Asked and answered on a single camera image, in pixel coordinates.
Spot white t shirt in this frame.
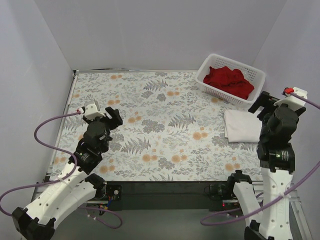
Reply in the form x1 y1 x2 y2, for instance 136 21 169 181
223 109 262 143

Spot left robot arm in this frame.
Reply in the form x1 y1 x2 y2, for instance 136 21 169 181
11 103 123 240

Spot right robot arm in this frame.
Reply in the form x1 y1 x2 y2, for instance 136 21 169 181
226 91 306 240

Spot white plastic laundry basket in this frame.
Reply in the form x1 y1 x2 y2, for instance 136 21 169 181
195 53 266 108

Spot red t shirt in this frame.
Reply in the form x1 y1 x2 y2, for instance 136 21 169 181
203 66 255 100

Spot floral patterned table mat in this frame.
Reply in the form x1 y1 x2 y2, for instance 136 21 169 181
49 70 281 182

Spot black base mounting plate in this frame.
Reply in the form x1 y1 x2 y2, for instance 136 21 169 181
101 181 240 212

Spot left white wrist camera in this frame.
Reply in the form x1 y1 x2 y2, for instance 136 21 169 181
76 99 106 121

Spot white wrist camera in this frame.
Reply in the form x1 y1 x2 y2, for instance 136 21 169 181
273 87 308 111
76 99 106 121

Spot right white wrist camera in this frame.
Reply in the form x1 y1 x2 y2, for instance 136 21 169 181
273 87 308 111

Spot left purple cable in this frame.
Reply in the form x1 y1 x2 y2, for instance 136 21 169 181
0 111 124 230

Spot aluminium frame rail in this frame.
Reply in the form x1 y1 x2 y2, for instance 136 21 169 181
22 181 313 240

